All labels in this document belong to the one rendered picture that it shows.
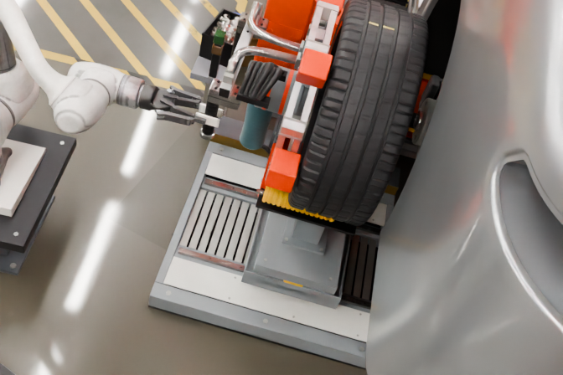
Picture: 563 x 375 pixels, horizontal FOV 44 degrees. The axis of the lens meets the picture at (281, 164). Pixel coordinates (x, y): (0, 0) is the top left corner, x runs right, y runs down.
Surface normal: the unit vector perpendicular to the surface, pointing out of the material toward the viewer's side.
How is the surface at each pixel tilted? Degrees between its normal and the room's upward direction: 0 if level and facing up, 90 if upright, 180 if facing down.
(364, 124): 53
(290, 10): 90
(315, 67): 35
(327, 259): 0
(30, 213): 0
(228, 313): 0
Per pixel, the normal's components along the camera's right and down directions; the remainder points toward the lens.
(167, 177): 0.21, -0.66
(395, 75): 0.09, -0.25
